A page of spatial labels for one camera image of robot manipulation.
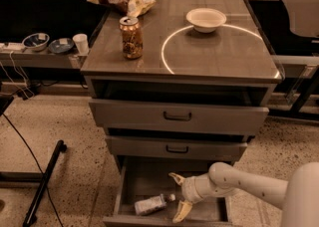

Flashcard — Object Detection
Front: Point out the bottom grey drawer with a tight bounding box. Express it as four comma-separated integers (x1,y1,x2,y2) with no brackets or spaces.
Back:
103,156,233,227

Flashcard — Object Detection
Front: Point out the grey side shelf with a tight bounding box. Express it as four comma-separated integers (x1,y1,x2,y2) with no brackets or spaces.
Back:
0,50,86,69

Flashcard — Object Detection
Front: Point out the grey drawer cabinet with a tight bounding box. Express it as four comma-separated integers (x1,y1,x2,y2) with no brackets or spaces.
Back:
80,0,281,172

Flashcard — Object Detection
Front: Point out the top grey drawer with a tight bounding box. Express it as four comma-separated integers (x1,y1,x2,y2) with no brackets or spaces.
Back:
89,99,268,135

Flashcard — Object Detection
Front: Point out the white power strip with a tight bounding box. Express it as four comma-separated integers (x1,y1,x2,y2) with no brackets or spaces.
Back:
0,43,24,52

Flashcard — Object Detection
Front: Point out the blue plastic bottle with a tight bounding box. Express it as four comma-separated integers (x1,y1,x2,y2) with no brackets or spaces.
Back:
135,194,175,216

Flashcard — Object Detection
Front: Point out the middle grey drawer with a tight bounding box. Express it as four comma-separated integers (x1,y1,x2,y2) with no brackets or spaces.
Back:
106,136,247,161

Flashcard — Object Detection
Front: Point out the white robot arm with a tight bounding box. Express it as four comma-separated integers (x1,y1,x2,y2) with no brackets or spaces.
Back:
169,162,319,227

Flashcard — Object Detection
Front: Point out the white bowl with blue inside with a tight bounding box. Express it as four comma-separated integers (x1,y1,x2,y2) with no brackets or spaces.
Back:
22,33,50,52

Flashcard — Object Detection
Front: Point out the black floor cable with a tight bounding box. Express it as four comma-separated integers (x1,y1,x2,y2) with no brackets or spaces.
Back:
2,113,64,227

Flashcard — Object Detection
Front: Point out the white paper cup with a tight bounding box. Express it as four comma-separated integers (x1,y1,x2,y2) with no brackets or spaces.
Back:
73,34,89,55

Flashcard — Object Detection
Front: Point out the black stand leg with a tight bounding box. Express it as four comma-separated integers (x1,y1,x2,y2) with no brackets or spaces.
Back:
23,140,67,227

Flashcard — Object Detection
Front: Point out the brown drink can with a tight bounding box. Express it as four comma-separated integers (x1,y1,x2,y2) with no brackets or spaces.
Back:
120,16,143,60

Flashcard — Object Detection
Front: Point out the white paper bowl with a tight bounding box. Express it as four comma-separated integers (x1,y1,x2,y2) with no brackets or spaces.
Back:
186,8,226,33

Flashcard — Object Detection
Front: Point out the grey chair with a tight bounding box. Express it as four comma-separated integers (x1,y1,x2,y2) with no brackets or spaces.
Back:
281,0,319,38

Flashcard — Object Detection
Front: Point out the dark blue bowl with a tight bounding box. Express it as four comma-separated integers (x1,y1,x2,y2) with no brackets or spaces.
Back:
49,38,74,54

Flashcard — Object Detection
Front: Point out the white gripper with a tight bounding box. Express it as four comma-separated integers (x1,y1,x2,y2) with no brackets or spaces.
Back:
168,172,213,223

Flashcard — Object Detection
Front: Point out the grey drawer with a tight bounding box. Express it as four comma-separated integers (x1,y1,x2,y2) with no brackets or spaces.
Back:
106,136,247,161
103,156,233,227
89,99,268,135

